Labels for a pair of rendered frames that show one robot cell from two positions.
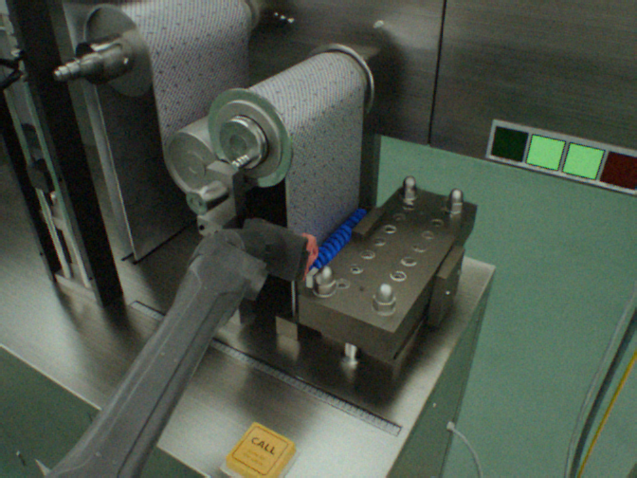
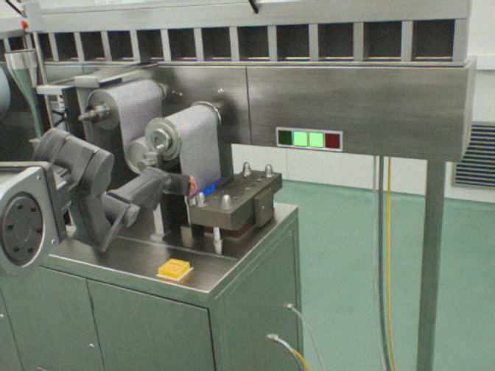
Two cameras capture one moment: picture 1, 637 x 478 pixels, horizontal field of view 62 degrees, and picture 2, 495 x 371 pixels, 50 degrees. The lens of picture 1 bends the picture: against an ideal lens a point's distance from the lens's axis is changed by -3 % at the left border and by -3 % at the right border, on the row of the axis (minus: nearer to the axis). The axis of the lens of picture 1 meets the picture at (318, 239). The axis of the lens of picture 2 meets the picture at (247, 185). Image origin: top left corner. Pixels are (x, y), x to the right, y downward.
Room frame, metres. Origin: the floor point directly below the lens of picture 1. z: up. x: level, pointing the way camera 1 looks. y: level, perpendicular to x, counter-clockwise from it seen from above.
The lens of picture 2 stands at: (-1.02, -0.14, 1.72)
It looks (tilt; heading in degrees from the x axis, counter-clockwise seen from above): 21 degrees down; 359
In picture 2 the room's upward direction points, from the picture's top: 4 degrees counter-clockwise
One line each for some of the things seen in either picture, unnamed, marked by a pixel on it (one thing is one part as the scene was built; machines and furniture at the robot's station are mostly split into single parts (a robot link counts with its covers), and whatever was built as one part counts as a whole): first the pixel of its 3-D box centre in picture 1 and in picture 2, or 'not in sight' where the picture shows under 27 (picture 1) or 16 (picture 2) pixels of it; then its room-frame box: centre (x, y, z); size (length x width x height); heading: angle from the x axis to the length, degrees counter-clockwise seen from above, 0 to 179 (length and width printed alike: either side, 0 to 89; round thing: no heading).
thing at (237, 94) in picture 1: (248, 139); (163, 139); (0.71, 0.10, 1.25); 0.15 x 0.01 x 0.15; 59
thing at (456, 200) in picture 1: (456, 198); (268, 169); (0.87, -0.26, 1.05); 0.04 x 0.04 x 0.04
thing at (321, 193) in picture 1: (327, 196); (201, 168); (0.78, -0.01, 1.11); 0.23 x 0.01 x 0.18; 149
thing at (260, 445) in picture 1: (261, 454); (174, 269); (0.42, 0.08, 0.91); 0.07 x 0.07 x 0.02; 59
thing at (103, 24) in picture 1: (175, 34); (127, 102); (0.95, 0.25, 1.33); 0.25 x 0.14 x 0.14; 149
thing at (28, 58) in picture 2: not in sight; (25, 59); (1.17, 0.66, 1.50); 0.14 x 0.14 x 0.06
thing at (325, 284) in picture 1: (324, 279); (200, 199); (0.63, -0.01, 1.05); 0.04 x 0.04 x 0.04
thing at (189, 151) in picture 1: (241, 137); (160, 146); (0.87, 0.14, 1.17); 0.26 x 0.12 x 0.12; 149
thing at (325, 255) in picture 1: (338, 241); (209, 191); (0.77, -0.04, 1.03); 0.21 x 0.04 x 0.03; 149
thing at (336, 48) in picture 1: (336, 86); (203, 120); (0.92, -0.03, 1.25); 0.15 x 0.01 x 0.15; 59
